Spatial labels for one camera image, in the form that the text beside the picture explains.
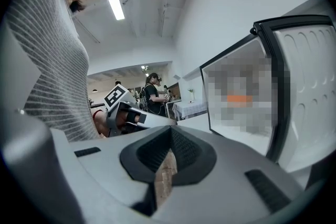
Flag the ceiling tube light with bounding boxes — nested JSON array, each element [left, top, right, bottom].
[[107, 0, 125, 22]]

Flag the black mini fridge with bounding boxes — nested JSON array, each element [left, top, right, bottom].
[[199, 15, 336, 174]]

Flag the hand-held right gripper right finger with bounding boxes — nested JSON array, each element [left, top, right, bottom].
[[153, 125, 307, 224]]

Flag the person's grey striped shirt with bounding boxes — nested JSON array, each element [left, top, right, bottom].
[[5, 0, 103, 143]]

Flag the table with checked cloth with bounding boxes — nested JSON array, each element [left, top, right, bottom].
[[172, 101, 208, 122]]

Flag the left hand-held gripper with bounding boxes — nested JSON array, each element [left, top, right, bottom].
[[103, 81, 177, 138]]

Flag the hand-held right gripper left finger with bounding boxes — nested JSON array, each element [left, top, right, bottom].
[[51, 125, 173, 224]]

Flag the person's left forearm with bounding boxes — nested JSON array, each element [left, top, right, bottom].
[[92, 109, 111, 140]]

